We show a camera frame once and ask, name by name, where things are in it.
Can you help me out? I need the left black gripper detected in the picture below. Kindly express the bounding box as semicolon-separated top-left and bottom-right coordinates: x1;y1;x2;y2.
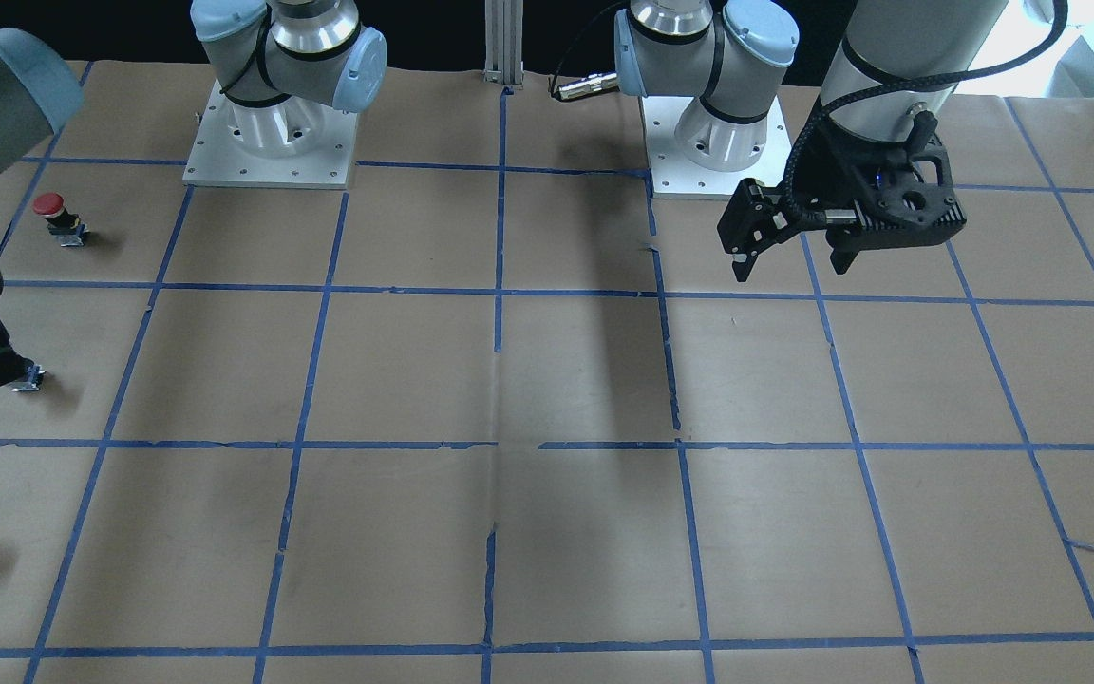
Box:
715;123;909;283

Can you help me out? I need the yellow push button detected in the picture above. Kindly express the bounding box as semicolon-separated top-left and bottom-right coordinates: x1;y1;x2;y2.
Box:
8;363;47;393

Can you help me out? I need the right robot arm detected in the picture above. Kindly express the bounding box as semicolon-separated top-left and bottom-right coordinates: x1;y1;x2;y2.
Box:
0;1;387;392

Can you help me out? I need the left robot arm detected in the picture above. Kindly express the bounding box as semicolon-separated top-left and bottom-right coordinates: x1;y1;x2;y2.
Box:
613;1;1004;281

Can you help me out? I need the red push button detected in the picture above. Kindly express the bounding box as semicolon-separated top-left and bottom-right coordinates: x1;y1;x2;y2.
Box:
31;192;88;248

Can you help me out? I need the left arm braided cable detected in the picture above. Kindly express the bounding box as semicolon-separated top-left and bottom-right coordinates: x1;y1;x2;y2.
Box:
781;0;1068;229

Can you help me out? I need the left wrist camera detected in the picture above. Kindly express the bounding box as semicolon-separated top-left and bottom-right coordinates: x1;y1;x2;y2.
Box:
826;134;968;252

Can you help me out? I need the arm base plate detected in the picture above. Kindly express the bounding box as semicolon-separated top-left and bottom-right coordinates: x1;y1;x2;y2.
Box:
641;97;791;200
182;83;359;192

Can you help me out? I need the aluminium frame post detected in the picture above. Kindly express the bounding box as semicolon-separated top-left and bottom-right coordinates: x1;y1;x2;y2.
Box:
482;0;524;89

